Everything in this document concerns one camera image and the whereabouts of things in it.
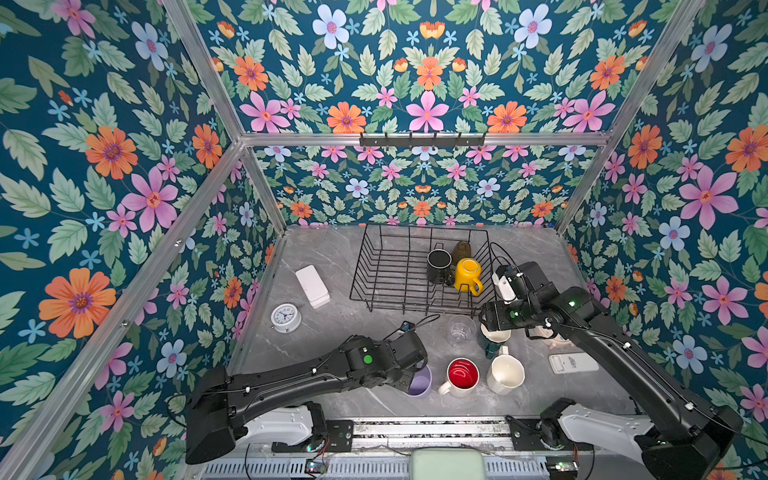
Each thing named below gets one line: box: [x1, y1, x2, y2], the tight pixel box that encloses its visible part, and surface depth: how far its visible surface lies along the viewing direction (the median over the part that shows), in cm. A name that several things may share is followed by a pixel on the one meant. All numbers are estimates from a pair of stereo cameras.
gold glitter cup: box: [452, 241, 471, 266], surface depth 103 cm
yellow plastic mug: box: [453, 257, 484, 297], surface depth 95 cm
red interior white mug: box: [438, 357, 480, 398], surface depth 78 cm
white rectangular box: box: [295, 264, 331, 309], surface depth 100 cm
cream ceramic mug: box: [486, 345, 525, 395], surface depth 79 cm
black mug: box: [426, 242, 453, 284], surface depth 98 cm
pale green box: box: [410, 447, 486, 480], surface depth 69 cm
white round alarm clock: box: [270, 303, 302, 333], surface depth 92 cm
